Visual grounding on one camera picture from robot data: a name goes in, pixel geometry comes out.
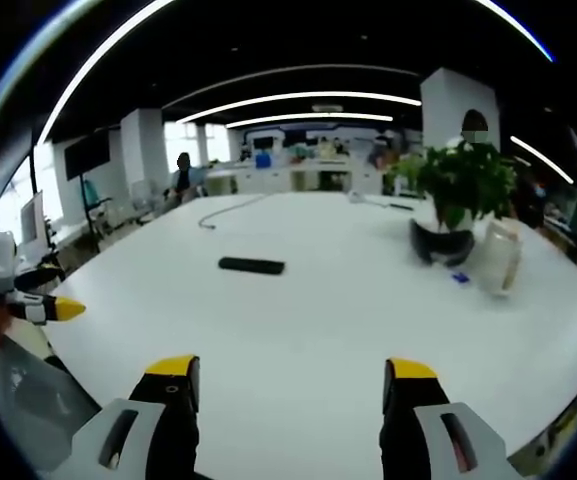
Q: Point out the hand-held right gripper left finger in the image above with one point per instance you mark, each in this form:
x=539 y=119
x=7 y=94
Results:
x=168 y=405

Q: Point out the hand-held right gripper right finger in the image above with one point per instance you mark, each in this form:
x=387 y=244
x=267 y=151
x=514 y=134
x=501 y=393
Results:
x=418 y=415

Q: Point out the black remote control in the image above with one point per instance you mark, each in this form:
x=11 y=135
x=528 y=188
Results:
x=251 y=265

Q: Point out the computer monitor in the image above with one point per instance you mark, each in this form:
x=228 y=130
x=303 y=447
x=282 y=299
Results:
x=32 y=217

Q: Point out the teal office chair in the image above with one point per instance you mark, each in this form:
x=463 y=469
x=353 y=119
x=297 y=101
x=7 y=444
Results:
x=93 y=200

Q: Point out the small blue object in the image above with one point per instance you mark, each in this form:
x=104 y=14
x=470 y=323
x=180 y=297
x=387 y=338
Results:
x=459 y=276

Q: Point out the black headset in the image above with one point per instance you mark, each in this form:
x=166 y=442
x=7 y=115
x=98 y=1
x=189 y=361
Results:
x=440 y=247

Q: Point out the beige translucent jar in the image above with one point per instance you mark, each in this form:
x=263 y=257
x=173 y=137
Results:
x=500 y=257

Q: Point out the black pen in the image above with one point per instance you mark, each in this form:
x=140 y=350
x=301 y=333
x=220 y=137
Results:
x=401 y=205

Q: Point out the green potted plant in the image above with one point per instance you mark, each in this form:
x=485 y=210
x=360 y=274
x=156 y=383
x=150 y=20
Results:
x=460 y=185

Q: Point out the blue box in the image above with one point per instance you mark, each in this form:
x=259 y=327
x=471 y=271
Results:
x=263 y=160

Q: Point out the white office counter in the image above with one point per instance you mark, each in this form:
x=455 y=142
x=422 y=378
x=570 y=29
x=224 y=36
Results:
x=293 y=177

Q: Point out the black wall monitor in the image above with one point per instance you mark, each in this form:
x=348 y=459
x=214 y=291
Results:
x=85 y=155

